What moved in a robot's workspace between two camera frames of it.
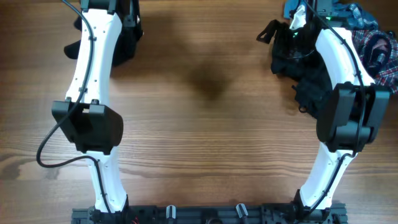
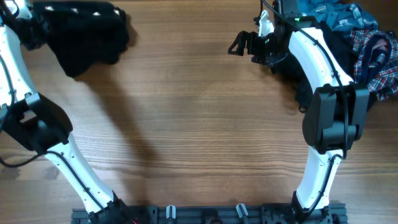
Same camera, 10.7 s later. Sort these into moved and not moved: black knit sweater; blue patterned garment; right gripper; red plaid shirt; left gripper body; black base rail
Moved: left gripper body; black knit sweater; right gripper
Not moved: red plaid shirt; black base rail; blue patterned garment
